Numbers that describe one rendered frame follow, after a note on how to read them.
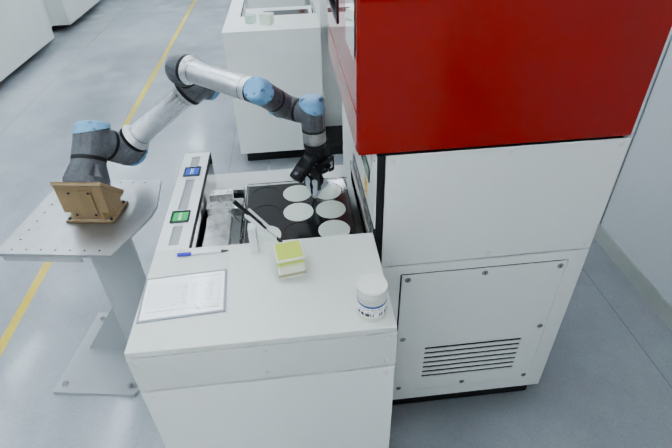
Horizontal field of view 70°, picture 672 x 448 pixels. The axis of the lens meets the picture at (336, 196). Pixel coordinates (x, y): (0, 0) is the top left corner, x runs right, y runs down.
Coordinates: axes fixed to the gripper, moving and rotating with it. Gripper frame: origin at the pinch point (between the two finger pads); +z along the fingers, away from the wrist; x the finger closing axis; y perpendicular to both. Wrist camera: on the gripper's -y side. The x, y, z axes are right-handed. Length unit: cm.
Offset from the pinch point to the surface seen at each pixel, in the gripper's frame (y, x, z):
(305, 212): -6.8, -3.2, 1.6
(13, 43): 43, 506, 60
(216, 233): -31.7, 12.3, 3.6
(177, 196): -33.9, 28.7, -4.4
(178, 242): -46.0, 8.6, -4.0
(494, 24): 14, -48, -62
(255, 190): -9.7, 19.4, 1.6
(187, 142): 72, 225, 91
